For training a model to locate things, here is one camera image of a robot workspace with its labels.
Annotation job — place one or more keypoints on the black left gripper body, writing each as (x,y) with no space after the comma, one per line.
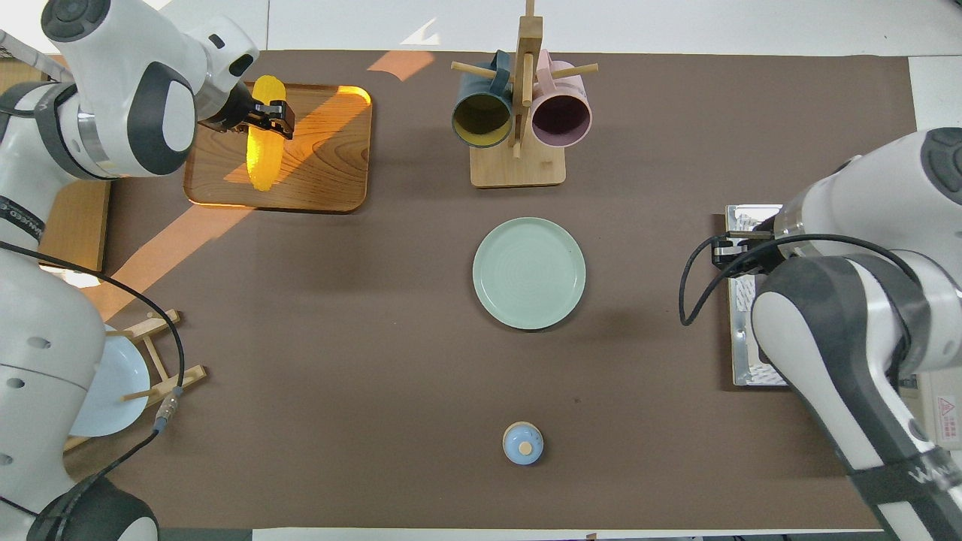
(233,113)

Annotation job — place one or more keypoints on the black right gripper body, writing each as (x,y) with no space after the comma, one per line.
(751,255)

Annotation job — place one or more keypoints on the yellow corn cob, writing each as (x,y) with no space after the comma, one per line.
(264,165)

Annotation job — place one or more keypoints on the cream toaster oven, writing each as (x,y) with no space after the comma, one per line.
(744,346)

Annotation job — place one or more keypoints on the pale green plate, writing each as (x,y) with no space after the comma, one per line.
(529,273)

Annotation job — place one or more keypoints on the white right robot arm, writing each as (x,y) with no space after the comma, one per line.
(864,330)

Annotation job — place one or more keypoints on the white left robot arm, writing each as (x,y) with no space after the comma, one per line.
(113,45)

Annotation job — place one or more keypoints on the wooden serving tray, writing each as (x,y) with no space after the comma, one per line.
(323,165)

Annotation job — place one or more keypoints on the dark blue mug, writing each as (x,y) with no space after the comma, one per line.
(481,120)

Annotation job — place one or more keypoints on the pink mug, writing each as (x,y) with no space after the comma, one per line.
(560,120)

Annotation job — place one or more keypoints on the brown table mat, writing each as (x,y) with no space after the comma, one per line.
(338,338)

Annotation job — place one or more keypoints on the wooden mug rack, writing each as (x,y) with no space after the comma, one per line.
(518,169)

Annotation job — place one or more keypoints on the wooden plate rack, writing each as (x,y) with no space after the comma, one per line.
(176,379)

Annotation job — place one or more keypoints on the light blue plate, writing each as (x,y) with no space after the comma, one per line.
(113,391)

